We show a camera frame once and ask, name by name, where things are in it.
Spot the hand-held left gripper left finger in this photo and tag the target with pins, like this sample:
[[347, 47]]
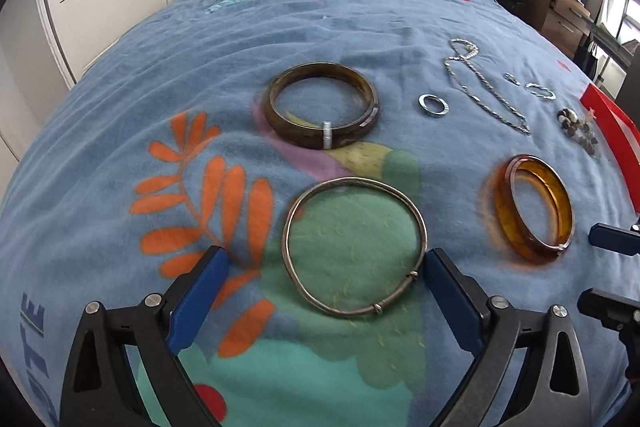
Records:
[[200, 297]]

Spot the wooden drawer cabinet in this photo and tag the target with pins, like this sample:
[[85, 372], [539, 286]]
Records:
[[560, 22]]

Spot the dark brown bangle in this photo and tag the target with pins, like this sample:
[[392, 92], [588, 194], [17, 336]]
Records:
[[272, 112]]

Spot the tiny silver earring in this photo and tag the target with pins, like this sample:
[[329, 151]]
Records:
[[512, 79]]

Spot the dark blue bag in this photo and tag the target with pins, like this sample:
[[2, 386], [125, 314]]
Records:
[[592, 57]]

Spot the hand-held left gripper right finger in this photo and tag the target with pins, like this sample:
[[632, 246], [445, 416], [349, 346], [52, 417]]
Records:
[[450, 302]]

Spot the printed blue blanket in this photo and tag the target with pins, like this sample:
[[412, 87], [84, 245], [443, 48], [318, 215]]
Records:
[[150, 82]]

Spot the red jewelry box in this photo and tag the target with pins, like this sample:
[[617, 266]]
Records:
[[607, 112]]

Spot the grey desk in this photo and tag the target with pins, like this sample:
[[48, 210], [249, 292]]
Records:
[[612, 39]]

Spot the thin silver bangle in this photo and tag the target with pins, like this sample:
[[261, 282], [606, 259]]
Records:
[[350, 180]]

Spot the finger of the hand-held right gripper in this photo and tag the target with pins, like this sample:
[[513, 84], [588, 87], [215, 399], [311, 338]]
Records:
[[610, 238], [607, 307]]

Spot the amber bangle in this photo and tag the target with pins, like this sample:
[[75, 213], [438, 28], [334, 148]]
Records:
[[502, 207]]

